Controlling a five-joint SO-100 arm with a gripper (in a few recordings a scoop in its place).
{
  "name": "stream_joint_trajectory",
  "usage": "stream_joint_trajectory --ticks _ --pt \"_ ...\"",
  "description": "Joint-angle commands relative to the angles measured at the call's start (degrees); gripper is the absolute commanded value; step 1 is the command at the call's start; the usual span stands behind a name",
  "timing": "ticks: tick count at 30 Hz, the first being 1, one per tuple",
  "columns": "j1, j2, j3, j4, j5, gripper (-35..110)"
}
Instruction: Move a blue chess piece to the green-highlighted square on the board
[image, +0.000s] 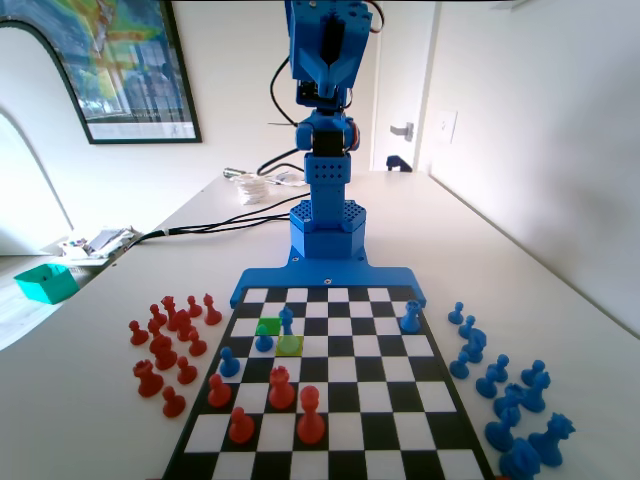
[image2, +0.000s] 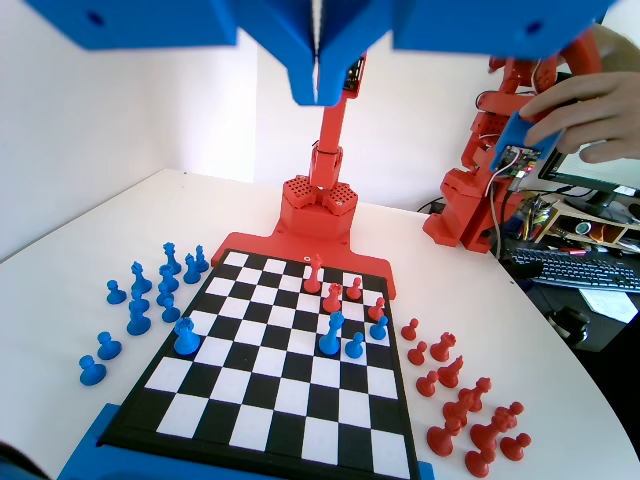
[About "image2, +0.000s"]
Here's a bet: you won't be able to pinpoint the black computer keyboard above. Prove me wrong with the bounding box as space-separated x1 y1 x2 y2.
508 246 640 292

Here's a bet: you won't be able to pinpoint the person's bare hand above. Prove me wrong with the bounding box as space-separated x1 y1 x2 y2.
519 71 640 164

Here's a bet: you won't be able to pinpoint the wooden desk organizer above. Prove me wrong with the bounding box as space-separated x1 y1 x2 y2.
518 192 640 247

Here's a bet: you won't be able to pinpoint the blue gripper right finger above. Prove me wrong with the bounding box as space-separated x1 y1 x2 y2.
317 0 401 107

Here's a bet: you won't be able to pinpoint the black computer monitor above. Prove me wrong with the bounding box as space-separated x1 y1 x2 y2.
537 143 640 217

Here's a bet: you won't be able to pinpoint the red pawn on board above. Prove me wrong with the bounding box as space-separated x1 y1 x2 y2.
303 253 324 295

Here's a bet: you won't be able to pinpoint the black round desk object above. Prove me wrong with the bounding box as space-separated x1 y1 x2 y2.
546 307 592 347

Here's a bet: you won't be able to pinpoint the blue electronics case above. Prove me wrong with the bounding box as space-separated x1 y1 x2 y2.
492 110 567 181

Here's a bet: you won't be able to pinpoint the black white chessboard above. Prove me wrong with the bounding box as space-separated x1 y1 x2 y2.
97 248 421 480

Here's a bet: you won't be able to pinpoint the person's bare forearm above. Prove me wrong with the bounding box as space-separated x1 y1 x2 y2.
597 23 640 75

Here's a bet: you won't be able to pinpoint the red chess rook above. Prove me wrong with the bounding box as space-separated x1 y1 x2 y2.
430 331 459 365
321 282 344 312

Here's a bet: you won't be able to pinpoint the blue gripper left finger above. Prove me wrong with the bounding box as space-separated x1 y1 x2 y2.
212 0 319 107

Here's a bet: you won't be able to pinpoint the red chess piece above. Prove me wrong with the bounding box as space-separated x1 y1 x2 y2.
437 355 465 391
469 417 506 451
492 401 525 436
457 377 493 414
442 399 469 426

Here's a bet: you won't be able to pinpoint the white paper sheets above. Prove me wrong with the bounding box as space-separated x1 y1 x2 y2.
581 288 640 320

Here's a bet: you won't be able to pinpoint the blue chess king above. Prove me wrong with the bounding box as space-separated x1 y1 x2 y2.
318 310 346 356

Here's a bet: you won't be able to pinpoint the small camera circuit board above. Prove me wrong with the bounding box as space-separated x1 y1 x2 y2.
343 53 370 95

